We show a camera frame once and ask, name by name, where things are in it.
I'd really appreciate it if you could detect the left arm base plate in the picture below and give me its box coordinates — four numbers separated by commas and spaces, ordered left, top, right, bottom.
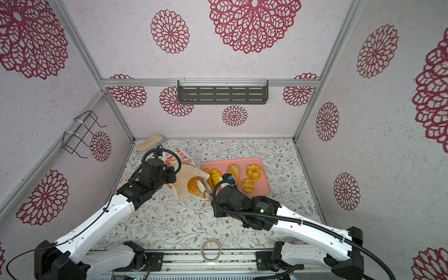
114, 252, 164, 273

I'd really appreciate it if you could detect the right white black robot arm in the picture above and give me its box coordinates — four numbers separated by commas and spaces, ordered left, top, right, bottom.
205, 173, 364, 280

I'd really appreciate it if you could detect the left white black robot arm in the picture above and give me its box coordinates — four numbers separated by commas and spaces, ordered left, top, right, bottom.
34, 158, 182, 280

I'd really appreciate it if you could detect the grey slotted wall shelf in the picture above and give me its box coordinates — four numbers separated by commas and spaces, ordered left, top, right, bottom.
177, 79, 269, 105

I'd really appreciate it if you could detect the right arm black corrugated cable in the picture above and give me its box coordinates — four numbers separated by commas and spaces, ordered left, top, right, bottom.
211, 179, 397, 280

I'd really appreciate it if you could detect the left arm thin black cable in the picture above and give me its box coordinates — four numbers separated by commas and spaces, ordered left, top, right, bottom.
5, 194, 116, 280

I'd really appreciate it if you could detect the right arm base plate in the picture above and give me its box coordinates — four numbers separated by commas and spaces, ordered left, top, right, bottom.
255, 250, 294, 272

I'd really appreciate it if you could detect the white paper gift bag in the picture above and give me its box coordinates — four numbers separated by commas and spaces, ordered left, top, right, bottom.
163, 149, 208, 200

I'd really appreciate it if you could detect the oval fake bread loaf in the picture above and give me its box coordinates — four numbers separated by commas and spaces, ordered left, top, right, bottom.
227, 164, 239, 184

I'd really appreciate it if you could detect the pink plastic tray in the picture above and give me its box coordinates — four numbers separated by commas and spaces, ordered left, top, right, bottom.
201, 157, 271, 197

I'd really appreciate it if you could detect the clear tape roll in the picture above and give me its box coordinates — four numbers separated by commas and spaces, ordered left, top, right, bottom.
200, 239, 222, 263

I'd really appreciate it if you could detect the ring shaped fake bread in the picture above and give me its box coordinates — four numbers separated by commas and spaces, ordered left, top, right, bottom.
246, 164, 263, 180

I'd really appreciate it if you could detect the short twisted fake bread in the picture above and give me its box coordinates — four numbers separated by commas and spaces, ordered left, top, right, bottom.
211, 169, 222, 187

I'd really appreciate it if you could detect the round fake bread roll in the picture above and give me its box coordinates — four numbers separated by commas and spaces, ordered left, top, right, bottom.
241, 178, 255, 194

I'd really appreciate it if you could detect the long fake bread piece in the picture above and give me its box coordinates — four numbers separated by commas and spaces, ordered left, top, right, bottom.
203, 168, 214, 191

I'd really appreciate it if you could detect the black wire wall rack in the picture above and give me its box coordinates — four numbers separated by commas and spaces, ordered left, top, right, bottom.
61, 110, 107, 159

